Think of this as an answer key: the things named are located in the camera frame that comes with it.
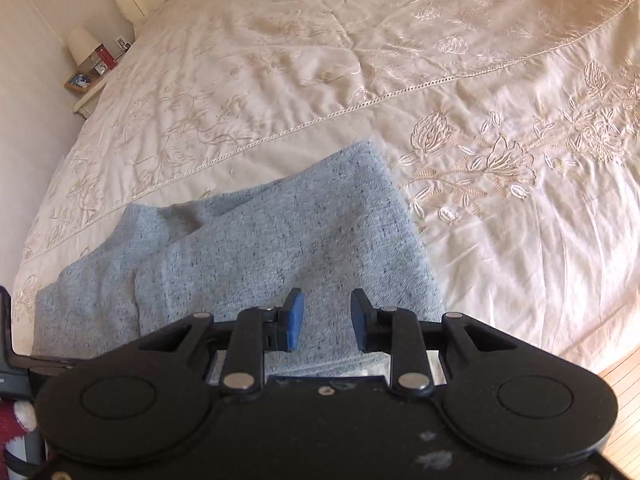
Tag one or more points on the white nightstand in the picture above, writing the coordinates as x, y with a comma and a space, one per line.
90, 96

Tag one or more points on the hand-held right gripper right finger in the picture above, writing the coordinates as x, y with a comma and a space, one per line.
358, 321

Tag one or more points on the white wall socket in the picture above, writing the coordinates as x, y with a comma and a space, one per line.
121, 40

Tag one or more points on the cream table lamp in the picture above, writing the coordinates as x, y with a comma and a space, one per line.
81, 46

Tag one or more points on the cream embroidered bedspread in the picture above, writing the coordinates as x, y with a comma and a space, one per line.
350, 60

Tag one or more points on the wooden picture frame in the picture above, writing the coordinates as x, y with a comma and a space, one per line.
79, 81

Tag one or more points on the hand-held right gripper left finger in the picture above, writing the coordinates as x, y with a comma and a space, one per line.
296, 321

